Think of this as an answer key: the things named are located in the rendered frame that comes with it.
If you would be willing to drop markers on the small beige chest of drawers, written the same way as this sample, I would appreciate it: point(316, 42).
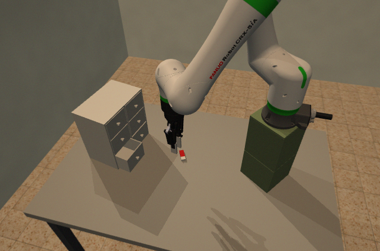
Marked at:
point(93, 114)

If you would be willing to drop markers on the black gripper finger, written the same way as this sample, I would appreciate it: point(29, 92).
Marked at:
point(180, 126)
point(171, 137)

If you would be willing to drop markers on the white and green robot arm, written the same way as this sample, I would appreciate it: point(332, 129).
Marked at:
point(183, 90)

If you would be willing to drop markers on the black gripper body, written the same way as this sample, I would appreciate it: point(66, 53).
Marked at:
point(172, 119)

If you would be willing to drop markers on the grey drawer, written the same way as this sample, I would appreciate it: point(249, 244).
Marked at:
point(129, 155)
point(137, 121)
point(134, 105)
point(116, 123)
point(141, 133)
point(120, 139)

